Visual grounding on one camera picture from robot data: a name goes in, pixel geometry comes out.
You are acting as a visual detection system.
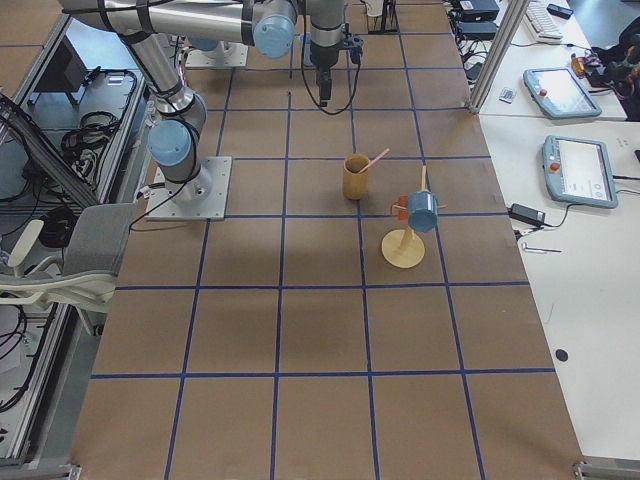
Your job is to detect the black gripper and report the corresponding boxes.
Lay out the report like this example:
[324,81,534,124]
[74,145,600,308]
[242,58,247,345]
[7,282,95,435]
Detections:
[310,43,340,107]

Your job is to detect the pink chopstick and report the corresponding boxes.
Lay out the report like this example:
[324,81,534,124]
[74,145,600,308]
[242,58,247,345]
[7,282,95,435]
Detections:
[357,148,391,174]

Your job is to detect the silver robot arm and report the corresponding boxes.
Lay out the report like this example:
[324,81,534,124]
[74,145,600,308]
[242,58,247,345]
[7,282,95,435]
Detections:
[61,1,357,203]

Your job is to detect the bamboo cylindrical holder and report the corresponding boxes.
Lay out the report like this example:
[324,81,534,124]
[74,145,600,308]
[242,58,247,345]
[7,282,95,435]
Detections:
[342,154,370,200]

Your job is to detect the orange mug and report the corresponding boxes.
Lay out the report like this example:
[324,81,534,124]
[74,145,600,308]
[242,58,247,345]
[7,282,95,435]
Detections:
[390,195,409,222]

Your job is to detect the blue mug on stand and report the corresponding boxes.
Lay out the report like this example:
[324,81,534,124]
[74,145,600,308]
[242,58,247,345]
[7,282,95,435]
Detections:
[407,190,438,233]

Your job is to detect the white keyboard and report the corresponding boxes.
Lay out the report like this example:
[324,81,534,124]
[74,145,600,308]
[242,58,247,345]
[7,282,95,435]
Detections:
[523,1,563,44]

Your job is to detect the upper teach pendant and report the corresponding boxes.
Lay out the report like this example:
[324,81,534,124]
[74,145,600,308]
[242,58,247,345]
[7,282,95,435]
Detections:
[523,67,602,119]

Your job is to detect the teach pendant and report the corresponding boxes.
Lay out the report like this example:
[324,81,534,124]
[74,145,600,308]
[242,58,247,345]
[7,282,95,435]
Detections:
[523,67,602,119]
[542,135,618,209]

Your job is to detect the black power adapter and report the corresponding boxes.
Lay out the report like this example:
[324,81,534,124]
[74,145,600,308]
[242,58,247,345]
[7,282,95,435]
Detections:
[508,203,546,227]

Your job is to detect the lower teach pendant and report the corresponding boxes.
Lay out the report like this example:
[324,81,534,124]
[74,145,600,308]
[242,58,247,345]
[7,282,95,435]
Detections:
[542,135,618,209]

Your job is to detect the grey office chair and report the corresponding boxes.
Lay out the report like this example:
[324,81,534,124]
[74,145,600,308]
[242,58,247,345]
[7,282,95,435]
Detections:
[1,203,137,335]

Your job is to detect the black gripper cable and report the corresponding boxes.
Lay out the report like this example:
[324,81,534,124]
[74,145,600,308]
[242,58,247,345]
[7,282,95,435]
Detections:
[300,29,364,115]

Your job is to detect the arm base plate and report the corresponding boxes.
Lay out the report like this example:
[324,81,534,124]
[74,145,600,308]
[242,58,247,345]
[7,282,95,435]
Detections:
[146,156,233,221]

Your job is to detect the aluminium frame post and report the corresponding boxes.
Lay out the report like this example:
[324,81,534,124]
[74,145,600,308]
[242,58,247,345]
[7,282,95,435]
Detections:
[468,0,528,114]

